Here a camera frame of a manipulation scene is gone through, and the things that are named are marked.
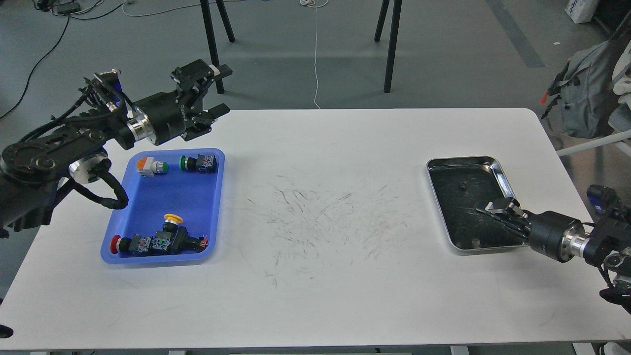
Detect blue plastic tray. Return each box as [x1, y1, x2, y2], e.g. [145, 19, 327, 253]
[101, 148, 225, 264]

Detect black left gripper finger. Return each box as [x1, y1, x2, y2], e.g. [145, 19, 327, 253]
[171, 59, 233, 94]
[192, 104, 230, 131]

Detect black right stand legs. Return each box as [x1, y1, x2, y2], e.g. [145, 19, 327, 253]
[374, 0, 403, 94]

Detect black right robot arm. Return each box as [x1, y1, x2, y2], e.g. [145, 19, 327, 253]
[476, 184, 631, 312]

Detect orange white push button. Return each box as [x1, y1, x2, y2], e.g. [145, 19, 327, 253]
[136, 157, 169, 177]

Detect white hanging cord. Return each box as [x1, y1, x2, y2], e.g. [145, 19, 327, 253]
[299, 0, 329, 109]

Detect green push button switch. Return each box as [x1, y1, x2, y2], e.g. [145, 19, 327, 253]
[178, 154, 218, 174]

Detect grey backpack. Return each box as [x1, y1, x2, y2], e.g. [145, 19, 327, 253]
[540, 35, 630, 139]

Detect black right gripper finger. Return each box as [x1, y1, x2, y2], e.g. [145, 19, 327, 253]
[485, 197, 528, 220]
[476, 208, 530, 242]

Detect red push button switch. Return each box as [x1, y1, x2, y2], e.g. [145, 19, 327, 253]
[109, 234, 152, 256]

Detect black left stand legs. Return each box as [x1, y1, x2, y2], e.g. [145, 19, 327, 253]
[199, 0, 235, 69]

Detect yellow push button switch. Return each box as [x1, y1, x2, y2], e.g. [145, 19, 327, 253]
[149, 213, 208, 255]

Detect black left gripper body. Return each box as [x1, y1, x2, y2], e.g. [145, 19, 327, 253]
[129, 90, 210, 145]

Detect black stand legs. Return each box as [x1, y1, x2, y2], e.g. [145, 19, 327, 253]
[374, 0, 403, 94]
[199, 0, 235, 69]

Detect silver metal tray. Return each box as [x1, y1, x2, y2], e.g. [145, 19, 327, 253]
[426, 156, 525, 254]

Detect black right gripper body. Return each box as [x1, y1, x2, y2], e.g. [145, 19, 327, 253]
[513, 211, 585, 263]

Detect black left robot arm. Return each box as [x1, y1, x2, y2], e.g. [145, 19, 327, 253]
[0, 59, 233, 238]

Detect black floor cable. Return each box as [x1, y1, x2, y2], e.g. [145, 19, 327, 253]
[0, 0, 126, 119]

